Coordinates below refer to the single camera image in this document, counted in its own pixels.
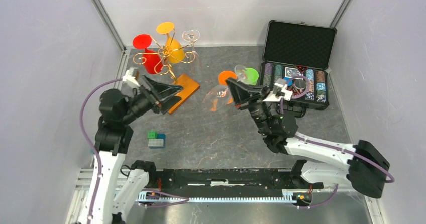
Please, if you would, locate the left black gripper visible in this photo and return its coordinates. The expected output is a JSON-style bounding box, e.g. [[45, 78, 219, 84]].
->
[[122, 73, 184, 123]]

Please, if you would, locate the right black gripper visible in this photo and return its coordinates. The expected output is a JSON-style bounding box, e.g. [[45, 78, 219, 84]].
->
[[226, 78, 272, 136]]

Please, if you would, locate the green plastic wine glass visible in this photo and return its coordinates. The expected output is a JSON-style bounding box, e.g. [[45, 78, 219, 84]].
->
[[242, 68, 259, 85]]

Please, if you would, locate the clear wine glass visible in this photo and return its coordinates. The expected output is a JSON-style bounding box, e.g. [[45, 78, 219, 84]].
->
[[182, 29, 202, 75], [203, 64, 248, 112]]

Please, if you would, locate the orange plastic wine glass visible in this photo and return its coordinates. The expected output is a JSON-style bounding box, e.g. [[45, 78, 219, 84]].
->
[[206, 71, 237, 112]]

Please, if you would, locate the red plastic wine glass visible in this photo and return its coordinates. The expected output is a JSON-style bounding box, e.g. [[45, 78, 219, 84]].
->
[[132, 34, 163, 75]]

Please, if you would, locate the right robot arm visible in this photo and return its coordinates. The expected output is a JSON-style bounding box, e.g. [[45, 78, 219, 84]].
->
[[226, 78, 395, 199]]

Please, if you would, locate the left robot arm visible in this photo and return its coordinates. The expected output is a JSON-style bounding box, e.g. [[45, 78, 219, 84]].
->
[[77, 75, 183, 223]]

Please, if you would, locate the wooden rack base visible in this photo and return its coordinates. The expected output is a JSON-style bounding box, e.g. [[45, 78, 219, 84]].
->
[[168, 74, 200, 115]]

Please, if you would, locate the yellow-orange plastic wine glass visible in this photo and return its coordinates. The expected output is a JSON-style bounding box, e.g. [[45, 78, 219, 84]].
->
[[156, 22, 185, 64]]

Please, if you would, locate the clear wine glass back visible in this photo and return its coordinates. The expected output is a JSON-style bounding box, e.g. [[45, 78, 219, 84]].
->
[[182, 29, 202, 75]]

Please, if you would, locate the blue toy brick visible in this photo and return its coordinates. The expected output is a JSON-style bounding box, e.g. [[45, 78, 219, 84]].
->
[[157, 133, 166, 141]]

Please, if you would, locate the green toy brick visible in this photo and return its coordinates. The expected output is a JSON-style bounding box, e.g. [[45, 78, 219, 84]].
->
[[147, 131, 158, 139]]

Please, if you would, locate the grey toy brick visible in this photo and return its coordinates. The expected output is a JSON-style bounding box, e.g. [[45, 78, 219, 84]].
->
[[148, 139, 165, 149]]

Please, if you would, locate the playing card deck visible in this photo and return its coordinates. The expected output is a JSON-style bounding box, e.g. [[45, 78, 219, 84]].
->
[[284, 67, 303, 78]]

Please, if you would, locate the black poker chip case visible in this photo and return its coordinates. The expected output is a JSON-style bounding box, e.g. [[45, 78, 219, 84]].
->
[[257, 20, 337, 118]]

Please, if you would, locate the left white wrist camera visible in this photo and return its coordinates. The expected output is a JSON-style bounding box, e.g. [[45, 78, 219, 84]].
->
[[122, 67, 140, 88]]

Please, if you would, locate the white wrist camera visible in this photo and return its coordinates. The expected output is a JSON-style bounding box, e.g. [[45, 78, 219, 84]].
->
[[122, 67, 140, 88], [262, 79, 293, 102]]

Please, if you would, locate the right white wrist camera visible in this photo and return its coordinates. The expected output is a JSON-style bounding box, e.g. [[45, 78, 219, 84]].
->
[[262, 79, 293, 102]]

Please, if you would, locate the gold wire glass rack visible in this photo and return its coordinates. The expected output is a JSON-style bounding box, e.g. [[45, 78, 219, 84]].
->
[[132, 27, 200, 83]]

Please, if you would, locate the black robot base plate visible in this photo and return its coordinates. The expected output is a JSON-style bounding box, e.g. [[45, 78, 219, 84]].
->
[[142, 168, 324, 198]]

